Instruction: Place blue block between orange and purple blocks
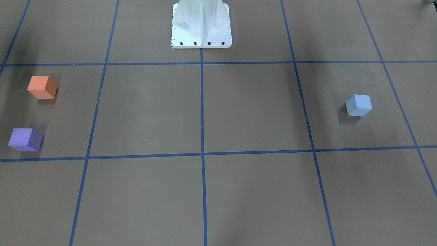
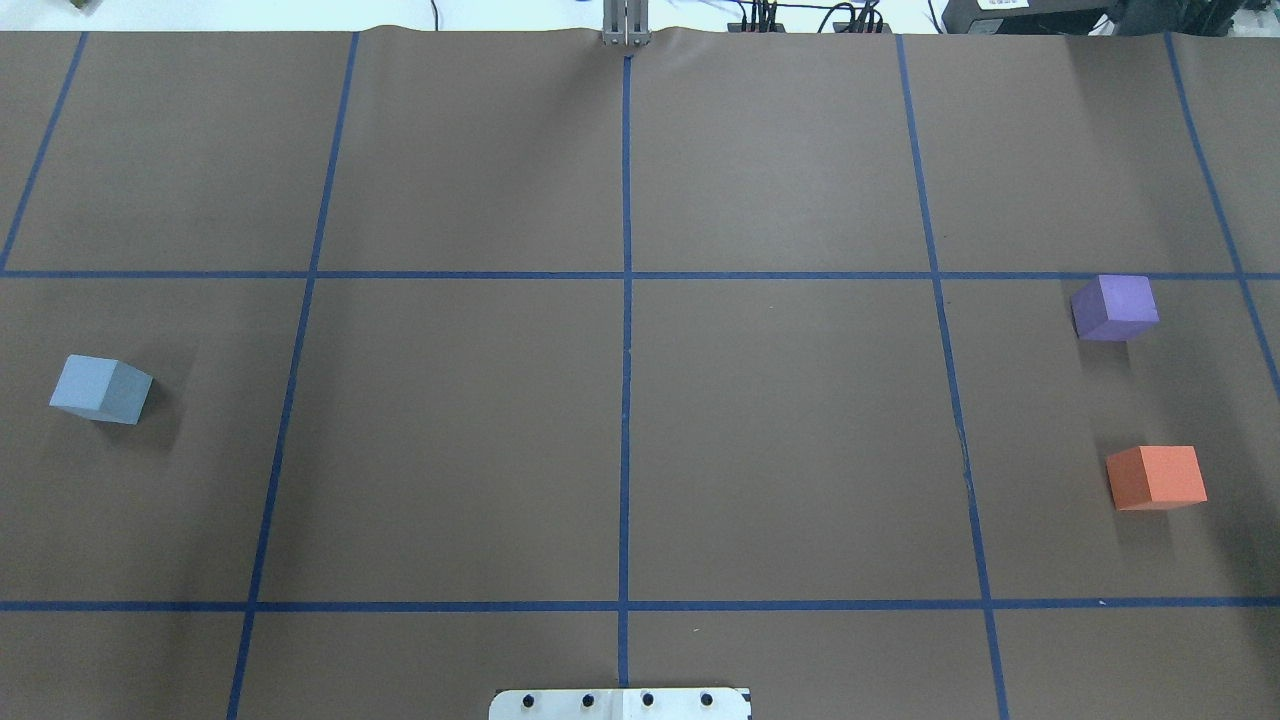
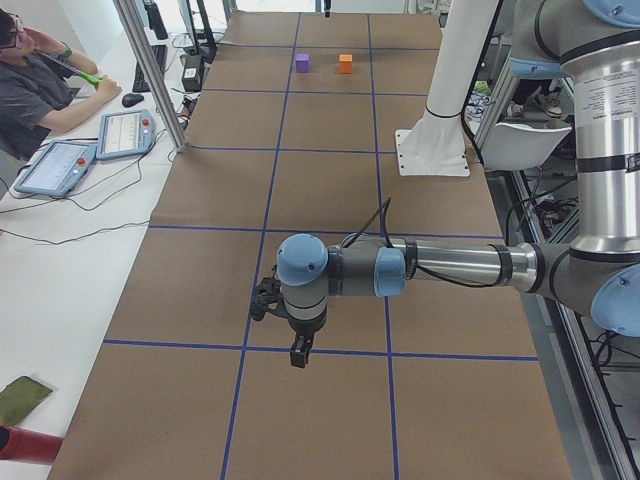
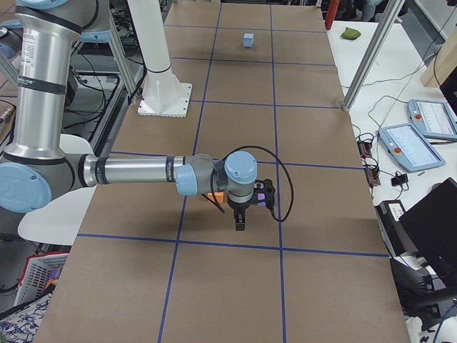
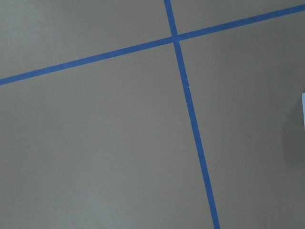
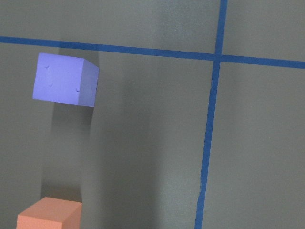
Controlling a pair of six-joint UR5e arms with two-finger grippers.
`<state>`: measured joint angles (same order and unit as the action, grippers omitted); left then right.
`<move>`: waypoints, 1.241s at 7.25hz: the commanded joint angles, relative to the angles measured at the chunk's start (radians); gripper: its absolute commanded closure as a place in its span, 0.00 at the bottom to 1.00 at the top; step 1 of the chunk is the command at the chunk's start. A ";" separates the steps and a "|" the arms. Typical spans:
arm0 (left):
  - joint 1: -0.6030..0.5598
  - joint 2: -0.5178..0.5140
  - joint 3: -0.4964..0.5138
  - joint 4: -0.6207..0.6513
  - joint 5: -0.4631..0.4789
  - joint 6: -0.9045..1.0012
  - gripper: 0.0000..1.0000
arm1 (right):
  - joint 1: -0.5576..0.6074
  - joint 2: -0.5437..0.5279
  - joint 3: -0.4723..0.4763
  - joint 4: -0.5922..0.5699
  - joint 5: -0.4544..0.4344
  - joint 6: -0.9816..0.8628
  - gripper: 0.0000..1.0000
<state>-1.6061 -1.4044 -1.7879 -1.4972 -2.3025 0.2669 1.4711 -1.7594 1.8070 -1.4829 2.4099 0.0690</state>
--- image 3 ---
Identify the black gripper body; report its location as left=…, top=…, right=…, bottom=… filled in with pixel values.
left=288, top=316, right=325, bottom=350

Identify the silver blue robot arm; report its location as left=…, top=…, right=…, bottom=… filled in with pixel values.
left=275, top=1, right=639, bottom=368

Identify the purple foam block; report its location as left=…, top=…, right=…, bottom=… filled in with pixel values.
left=295, top=53, right=311, bottom=73

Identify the orange foam block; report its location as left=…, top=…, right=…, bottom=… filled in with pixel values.
left=338, top=53, right=353, bottom=75

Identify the brown paper table cover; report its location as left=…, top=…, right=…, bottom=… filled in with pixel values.
left=51, top=13, right=572, bottom=479

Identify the far blue teach pendant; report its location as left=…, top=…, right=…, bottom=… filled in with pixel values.
left=96, top=109, right=155, bottom=160

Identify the blue teach pendant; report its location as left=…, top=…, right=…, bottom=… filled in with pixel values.
left=14, top=141, right=97, bottom=198
left=96, top=109, right=155, bottom=160

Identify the white plastic chair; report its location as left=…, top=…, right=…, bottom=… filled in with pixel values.
left=480, top=121, right=572, bottom=171

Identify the black power adapter box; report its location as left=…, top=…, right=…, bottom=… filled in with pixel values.
left=181, top=55, right=204, bottom=92

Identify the green cloth pouch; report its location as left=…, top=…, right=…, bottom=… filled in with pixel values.
left=1, top=376, right=53, bottom=426

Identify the black computer mouse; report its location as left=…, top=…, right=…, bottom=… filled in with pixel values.
left=121, top=93, right=145, bottom=108

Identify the black keyboard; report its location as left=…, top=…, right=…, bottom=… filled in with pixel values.
left=132, top=44, right=168, bottom=93

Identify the near blue teach pendant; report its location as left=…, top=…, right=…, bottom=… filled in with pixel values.
left=14, top=141, right=97, bottom=198

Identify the red cylinder object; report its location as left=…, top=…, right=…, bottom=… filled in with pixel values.
left=1, top=425, right=64, bottom=466

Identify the green handheld object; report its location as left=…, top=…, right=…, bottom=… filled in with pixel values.
left=77, top=71, right=103, bottom=87

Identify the seated person in grey shirt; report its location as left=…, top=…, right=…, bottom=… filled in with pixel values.
left=1, top=11, right=121, bottom=161

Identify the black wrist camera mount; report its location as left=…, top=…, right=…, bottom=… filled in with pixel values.
left=249, top=277, right=287, bottom=322

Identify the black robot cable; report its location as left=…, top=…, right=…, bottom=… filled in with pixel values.
left=339, top=197, right=501, bottom=289

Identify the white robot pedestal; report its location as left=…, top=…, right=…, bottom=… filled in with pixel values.
left=395, top=0, right=500, bottom=177

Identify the aluminium frame post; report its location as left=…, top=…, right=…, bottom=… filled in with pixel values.
left=113, top=0, right=187, bottom=152

